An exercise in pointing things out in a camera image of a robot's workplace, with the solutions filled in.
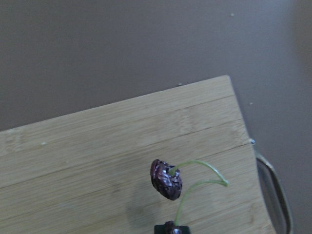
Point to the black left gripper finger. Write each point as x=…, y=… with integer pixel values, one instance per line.
x=163, y=229

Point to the dark red cherry pair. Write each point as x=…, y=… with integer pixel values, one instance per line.
x=166, y=179

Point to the wooden cutting board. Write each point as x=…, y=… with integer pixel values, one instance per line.
x=89, y=172

